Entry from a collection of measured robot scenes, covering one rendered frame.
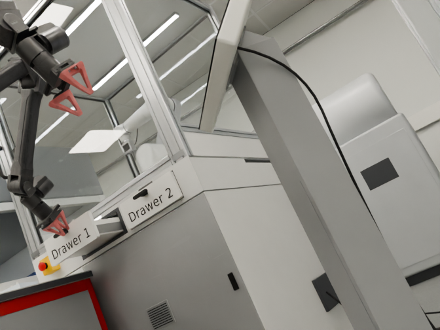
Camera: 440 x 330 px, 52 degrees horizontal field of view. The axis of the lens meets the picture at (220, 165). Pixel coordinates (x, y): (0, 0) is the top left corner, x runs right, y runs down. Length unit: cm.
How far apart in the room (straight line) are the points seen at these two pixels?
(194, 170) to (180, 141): 12
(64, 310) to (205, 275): 57
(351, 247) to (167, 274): 83
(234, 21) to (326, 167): 43
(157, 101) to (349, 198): 88
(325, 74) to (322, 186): 386
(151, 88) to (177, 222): 52
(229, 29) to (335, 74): 392
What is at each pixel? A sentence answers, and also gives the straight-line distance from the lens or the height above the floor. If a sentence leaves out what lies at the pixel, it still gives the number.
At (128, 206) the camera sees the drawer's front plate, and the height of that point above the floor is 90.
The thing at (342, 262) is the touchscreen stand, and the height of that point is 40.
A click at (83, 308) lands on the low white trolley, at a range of 195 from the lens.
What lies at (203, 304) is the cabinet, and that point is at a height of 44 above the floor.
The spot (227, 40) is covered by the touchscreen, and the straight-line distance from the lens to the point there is 106.
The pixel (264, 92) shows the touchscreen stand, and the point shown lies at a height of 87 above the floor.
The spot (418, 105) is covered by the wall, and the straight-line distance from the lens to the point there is 480.
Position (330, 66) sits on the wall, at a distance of 499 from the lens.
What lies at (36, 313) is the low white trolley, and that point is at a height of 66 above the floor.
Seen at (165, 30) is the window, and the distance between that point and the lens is 219.
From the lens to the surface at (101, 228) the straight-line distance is 181.
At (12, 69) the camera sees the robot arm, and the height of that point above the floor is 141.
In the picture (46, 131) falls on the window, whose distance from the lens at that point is 225.
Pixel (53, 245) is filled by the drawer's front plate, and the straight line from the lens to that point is 195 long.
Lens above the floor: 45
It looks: 14 degrees up
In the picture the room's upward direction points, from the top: 25 degrees counter-clockwise
